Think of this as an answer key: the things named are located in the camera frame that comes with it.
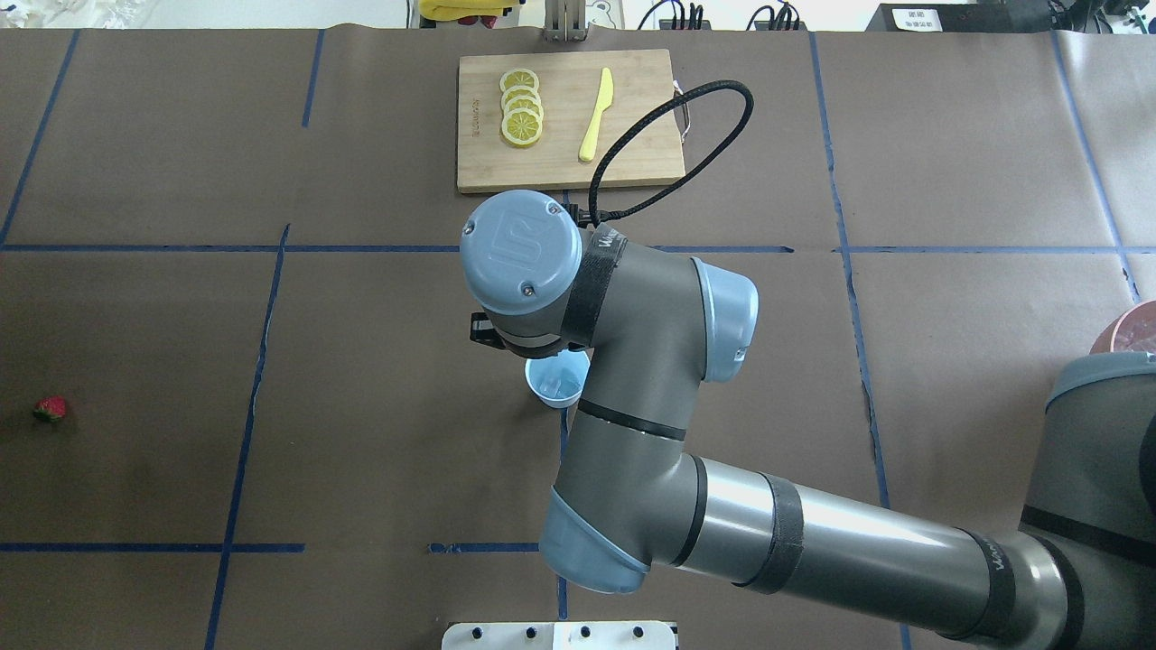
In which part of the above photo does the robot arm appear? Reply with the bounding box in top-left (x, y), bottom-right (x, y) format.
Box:
top-left (460, 190), bottom-right (1153, 649)

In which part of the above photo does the light blue cup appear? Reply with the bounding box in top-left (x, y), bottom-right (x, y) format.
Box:
top-left (524, 350), bottom-right (591, 409)

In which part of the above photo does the pink bowl with ice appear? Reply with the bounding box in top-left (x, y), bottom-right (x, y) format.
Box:
top-left (1089, 300), bottom-right (1156, 354)

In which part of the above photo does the yellow plastic knife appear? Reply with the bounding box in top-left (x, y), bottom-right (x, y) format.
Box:
top-left (578, 67), bottom-right (615, 163)

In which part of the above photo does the lemon slice front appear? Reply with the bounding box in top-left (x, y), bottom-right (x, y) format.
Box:
top-left (501, 108), bottom-right (544, 148)

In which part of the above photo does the wooden cutting board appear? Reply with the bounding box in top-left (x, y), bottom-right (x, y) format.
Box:
top-left (457, 49), bottom-right (676, 194)

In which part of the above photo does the lemon slice top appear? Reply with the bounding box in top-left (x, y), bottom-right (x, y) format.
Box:
top-left (499, 69), bottom-right (540, 93)

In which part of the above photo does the yellow cloth bag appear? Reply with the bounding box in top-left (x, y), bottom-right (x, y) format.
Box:
top-left (417, 1), bottom-right (524, 28)

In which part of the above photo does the red strawberry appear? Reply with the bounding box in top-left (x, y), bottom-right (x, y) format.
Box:
top-left (34, 396), bottom-right (69, 423)

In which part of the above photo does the black box with label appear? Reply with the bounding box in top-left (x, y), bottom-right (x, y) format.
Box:
top-left (864, 1), bottom-right (1053, 34)

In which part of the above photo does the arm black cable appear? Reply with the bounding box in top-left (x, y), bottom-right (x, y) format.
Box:
top-left (571, 79), bottom-right (755, 227)

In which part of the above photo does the aluminium frame post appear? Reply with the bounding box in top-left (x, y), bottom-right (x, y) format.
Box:
top-left (544, 0), bottom-right (590, 42)

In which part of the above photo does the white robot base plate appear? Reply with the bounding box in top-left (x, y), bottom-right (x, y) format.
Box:
top-left (440, 620), bottom-right (680, 649)

